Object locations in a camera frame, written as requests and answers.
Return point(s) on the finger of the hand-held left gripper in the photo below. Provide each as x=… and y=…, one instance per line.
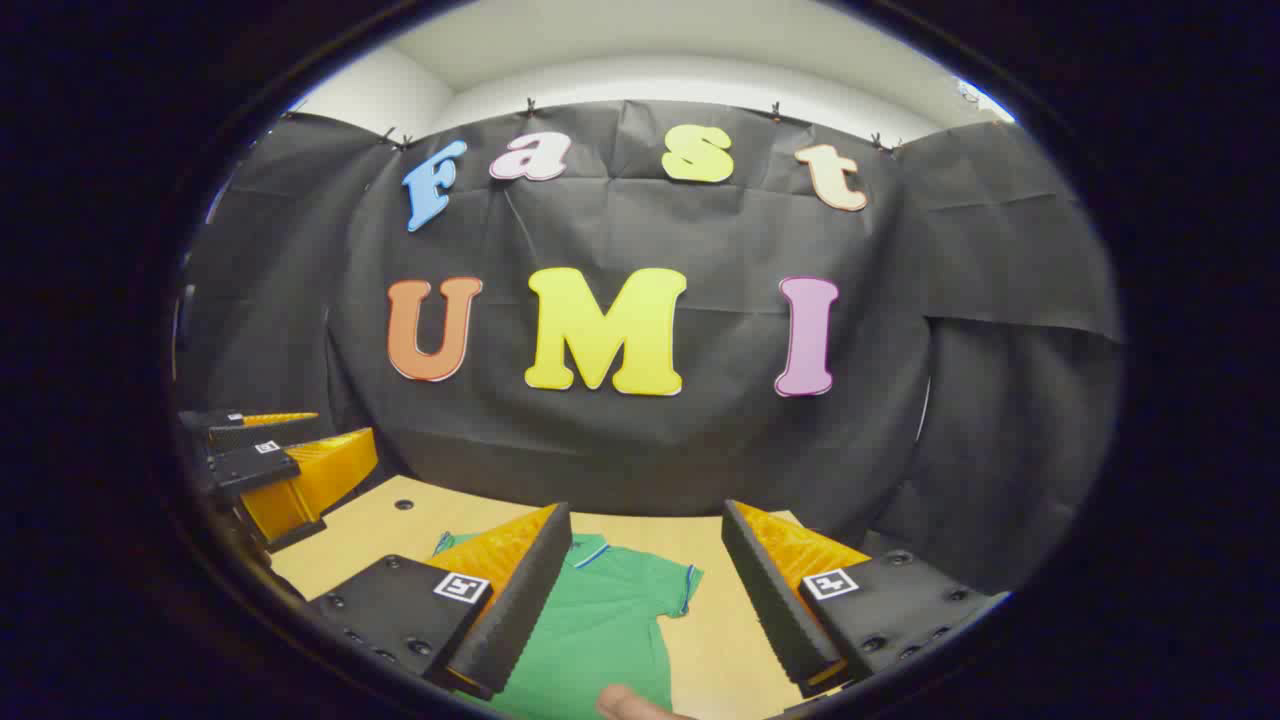
x=250, y=432
x=245, y=468

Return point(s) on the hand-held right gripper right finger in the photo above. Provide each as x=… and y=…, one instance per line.
x=770, y=600

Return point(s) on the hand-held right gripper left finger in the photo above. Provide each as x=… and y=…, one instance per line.
x=520, y=610

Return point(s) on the green T-shirt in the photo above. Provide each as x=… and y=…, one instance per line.
x=610, y=620

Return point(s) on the black backdrop cloth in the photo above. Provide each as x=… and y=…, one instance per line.
x=700, y=450

